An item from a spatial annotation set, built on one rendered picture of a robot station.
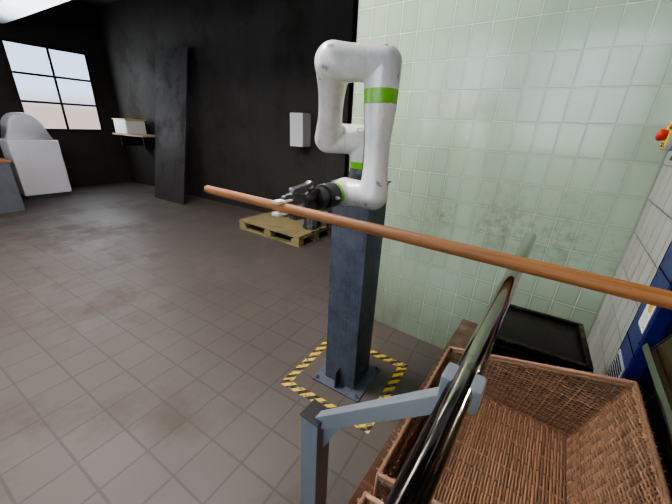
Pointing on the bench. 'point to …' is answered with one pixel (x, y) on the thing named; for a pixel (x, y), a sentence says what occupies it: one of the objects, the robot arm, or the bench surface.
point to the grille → (617, 366)
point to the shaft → (470, 252)
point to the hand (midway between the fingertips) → (282, 206)
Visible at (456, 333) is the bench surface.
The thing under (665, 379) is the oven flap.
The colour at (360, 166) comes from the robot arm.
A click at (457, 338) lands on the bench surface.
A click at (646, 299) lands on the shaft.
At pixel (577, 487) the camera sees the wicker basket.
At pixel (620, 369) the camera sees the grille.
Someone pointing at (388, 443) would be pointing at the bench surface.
